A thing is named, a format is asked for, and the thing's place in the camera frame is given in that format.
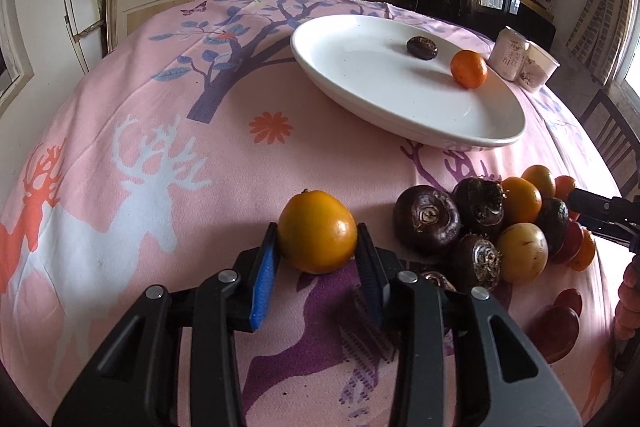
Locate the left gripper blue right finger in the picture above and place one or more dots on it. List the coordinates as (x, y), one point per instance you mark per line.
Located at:
(376, 268)

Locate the dark wooden chair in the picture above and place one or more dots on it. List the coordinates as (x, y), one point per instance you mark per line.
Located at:
(615, 140)

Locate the white beverage can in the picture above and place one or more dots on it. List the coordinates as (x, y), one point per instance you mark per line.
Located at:
(508, 54)

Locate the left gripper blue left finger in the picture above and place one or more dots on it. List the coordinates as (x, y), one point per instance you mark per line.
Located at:
(264, 271)

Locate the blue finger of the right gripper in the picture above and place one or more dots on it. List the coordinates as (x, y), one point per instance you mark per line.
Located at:
(592, 205)

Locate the red cherry tomato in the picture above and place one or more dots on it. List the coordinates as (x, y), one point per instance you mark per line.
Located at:
(570, 298)

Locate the small yellow-green fruit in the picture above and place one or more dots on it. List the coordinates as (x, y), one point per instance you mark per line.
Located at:
(541, 178)

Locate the person's hand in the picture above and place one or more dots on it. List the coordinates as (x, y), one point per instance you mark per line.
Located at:
(627, 312)

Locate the orange mandarin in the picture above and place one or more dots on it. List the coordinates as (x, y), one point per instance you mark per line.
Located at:
(468, 69)
(586, 253)
(564, 185)

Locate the window with white frame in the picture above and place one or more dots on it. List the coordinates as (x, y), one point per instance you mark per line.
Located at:
(15, 56)

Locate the pale yellow fruit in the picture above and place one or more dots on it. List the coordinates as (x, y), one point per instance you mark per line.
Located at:
(524, 253)

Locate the small yellow-orange fruit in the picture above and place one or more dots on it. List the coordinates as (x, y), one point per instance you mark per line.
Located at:
(317, 233)
(521, 200)

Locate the white oval plate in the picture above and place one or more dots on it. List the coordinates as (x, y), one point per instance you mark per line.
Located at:
(362, 63)

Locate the dark red plum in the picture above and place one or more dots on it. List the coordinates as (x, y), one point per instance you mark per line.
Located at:
(554, 332)
(572, 242)

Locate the white paper cup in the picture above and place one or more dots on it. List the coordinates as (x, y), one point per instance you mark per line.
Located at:
(537, 68)

